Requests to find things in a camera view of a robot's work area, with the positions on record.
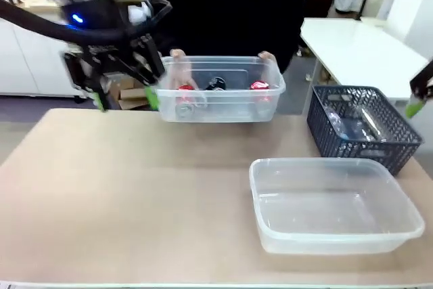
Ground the white side table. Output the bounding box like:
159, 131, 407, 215
300, 17, 430, 102

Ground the clear plastic bottle with label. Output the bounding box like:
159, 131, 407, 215
323, 105, 355, 141

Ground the cardboard box on floor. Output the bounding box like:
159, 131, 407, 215
108, 75, 153, 110

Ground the black soda can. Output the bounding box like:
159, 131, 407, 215
204, 76, 228, 92

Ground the white cabinet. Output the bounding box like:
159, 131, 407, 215
0, 18, 82, 97

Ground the black corrugated cable conduit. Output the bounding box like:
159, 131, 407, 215
0, 0, 174, 48

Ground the person's right hand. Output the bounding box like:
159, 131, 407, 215
168, 48, 201, 91

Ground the clear plastic bin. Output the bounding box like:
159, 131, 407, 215
249, 157, 426, 255
154, 55, 287, 124

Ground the person in black sweater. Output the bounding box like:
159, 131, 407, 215
148, 0, 305, 76

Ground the dark blue woven-pattern basket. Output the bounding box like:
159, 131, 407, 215
306, 85, 424, 177

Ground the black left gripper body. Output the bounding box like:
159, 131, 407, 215
60, 0, 137, 53

